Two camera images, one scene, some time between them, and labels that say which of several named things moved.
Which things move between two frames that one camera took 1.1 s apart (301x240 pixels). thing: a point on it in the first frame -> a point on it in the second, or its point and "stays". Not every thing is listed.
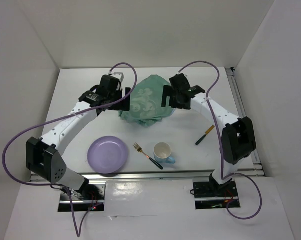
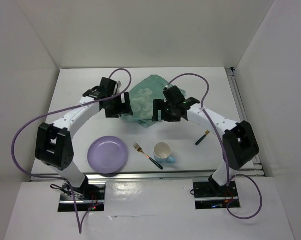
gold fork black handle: [139, 149] stays
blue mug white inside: [162, 151] stays
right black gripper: [168, 91] -> [158, 104]
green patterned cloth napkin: [146, 102] stays
